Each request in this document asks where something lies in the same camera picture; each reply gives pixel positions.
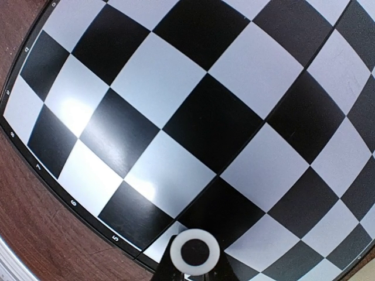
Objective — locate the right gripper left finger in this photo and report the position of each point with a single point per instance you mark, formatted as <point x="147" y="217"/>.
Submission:
<point x="166" y="271"/>

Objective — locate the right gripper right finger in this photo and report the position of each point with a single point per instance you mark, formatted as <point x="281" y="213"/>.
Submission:
<point x="222" y="271"/>

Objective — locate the white pawn five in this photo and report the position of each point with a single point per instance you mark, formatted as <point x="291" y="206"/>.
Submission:
<point x="194" y="252"/>

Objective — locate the black white chess board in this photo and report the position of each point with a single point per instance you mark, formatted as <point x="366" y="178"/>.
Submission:
<point x="251" y="120"/>

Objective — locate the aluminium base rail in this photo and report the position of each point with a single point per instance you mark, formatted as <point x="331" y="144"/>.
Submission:
<point x="12" y="268"/>

